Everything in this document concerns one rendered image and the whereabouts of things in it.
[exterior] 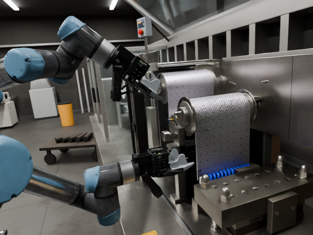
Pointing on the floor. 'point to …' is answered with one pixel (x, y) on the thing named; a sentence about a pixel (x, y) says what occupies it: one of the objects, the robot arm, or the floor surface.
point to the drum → (66, 113)
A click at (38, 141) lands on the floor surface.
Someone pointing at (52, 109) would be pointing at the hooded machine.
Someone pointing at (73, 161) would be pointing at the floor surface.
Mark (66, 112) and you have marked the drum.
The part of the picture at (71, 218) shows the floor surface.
